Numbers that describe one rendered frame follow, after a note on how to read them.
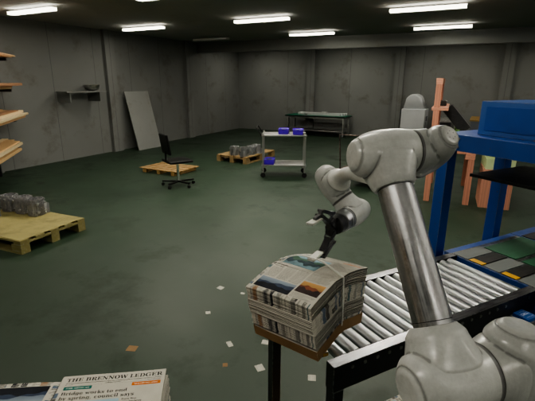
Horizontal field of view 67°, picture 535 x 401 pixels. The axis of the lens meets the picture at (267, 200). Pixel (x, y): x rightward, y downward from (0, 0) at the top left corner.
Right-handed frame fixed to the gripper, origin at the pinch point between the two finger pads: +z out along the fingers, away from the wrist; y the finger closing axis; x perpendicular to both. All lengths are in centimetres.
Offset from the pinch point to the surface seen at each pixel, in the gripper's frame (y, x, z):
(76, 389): 16, 21, 83
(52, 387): 16, 27, 86
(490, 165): 105, 51, -552
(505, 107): -30, -31, -154
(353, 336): 52, -7, -20
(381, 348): 52, -20, -19
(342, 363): 50, -12, -1
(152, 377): 17, 9, 67
